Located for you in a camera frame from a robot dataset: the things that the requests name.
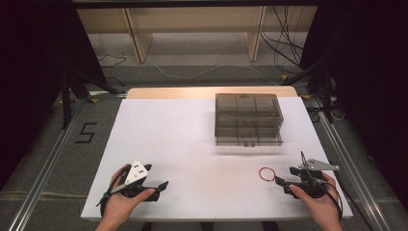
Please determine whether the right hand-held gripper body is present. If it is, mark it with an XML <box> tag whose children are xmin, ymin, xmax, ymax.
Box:
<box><xmin>289</xmin><ymin>150</ymin><xmax>341</xmax><ymax>199</ymax></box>

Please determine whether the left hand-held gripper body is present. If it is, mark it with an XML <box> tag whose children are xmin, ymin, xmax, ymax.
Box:
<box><xmin>110</xmin><ymin>159</ymin><xmax>161</xmax><ymax>202</ymax></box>

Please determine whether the red thin ring band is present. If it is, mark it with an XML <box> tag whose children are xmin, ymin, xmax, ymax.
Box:
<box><xmin>258</xmin><ymin>166</ymin><xmax>277</xmax><ymax>183</ymax></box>

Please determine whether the person's right hand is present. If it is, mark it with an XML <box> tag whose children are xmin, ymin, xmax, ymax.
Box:
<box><xmin>289</xmin><ymin>172</ymin><xmax>343</xmax><ymax>227</ymax></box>

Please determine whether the person's left hand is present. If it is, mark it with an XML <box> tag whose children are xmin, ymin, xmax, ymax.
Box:
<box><xmin>95</xmin><ymin>164</ymin><xmax>156</xmax><ymax>227</ymax></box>

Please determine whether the white table cover sheet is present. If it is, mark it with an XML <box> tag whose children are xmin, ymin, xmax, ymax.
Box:
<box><xmin>80</xmin><ymin>96</ymin><xmax>354</xmax><ymax>222</ymax></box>

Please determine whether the smoked clear plastic drawer box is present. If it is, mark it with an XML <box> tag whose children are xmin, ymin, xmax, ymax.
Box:
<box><xmin>214</xmin><ymin>92</ymin><xmax>285</xmax><ymax>148</ymax></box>

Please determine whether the light wooden table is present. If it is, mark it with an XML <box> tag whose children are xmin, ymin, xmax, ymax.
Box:
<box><xmin>125</xmin><ymin>85</ymin><xmax>299</xmax><ymax>100</ymax></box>

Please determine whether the black tripod stand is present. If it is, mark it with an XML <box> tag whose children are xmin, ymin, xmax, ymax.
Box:
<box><xmin>283</xmin><ymin>57</ymin><xmax>337</xmax><ymax>123</ymax></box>
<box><xmin>60</xmin><ymin>67</ymin><xmax>120</xmax><ymax>130</ymax></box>

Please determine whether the black curtain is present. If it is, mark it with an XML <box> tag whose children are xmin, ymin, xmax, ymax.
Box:
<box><xmin>300</xmin><ymin>0</ymin><xmax>408</xmax><ymax>201</ymax></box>
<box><xmin>0</xmin><ymin>0</ymin><xmax>108</xmax><ymax>191</ymax></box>

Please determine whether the light wooden desk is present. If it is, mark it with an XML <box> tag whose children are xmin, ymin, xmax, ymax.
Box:
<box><xmin>76</xmin><ymin>5</ymin><xmax>319</xmax><ymax>64</ymax></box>

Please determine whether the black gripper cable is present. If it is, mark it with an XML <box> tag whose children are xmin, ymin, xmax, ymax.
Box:
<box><xmin>316</xmin><ymin>179</ymin><xmax>344</xmax><ymax>220</ymax></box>
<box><xmin>95</xmin><ymin>165</ymin><xmax>133</xmax><ymax>219</ymax></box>

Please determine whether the metal floor rail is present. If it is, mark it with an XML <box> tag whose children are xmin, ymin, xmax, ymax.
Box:
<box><xmin>7</xmin><ymin>98</ymin><xmax>85</xmax><ymax>231</ymax></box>
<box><xmin>311</xmin><ymin>97</ymin><xmax>392</xmax><ymax>231</ymax></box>

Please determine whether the white floor cable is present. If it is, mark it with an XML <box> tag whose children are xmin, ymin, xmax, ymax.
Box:
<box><xmin>153</xmin><ymin>64</ymin><xmax>281</xmax><ymax>87</ymax></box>

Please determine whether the thin black floor cable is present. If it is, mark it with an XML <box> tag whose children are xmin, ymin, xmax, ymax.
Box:
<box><xmin>96</xmin><ymin>54</ymin><xmax>128</xmax><ymax>68</ymax></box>

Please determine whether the bundle of black cables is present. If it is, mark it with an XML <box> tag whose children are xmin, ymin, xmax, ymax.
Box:
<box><xmin>260</xmin><ymin>5</ymin><xmax>305</xmax><ymax>67</ymax></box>

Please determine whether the black metal frame bar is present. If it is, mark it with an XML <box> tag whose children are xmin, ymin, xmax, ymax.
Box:
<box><xmin>71</xmin><ymin>0</ymin><xmax>321</xmax><ymax>10</ymax></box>

